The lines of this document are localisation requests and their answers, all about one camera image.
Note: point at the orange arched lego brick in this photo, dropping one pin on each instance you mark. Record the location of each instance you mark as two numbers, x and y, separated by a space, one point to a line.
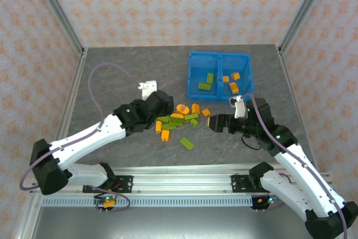
176 116

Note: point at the round orange lego piece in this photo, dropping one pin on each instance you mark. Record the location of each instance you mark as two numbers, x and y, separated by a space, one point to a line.
181 108

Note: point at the green L-shaped lego brick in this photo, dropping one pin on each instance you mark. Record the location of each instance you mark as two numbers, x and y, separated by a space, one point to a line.
191 117

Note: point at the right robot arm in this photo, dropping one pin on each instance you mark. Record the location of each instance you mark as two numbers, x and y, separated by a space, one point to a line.
293 160

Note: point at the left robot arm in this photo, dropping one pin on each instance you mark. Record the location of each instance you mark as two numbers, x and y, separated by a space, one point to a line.
92 135

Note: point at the grey metal sheet panel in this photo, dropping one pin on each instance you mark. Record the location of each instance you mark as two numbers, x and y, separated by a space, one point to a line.
179 225

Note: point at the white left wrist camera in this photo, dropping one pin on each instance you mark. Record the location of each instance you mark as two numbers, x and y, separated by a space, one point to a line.
149 86

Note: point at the aluminium table edge rail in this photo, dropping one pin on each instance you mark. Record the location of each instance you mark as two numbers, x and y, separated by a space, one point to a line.
286 71
79 71

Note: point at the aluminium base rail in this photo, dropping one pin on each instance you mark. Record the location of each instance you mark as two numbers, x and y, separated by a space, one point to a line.
181 178

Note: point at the aluminium frame post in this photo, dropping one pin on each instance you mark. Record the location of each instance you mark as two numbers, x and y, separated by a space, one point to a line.
59 12
302 12

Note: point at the aluminium lower frame rail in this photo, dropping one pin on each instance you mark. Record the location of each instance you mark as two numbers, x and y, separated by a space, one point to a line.
28 216

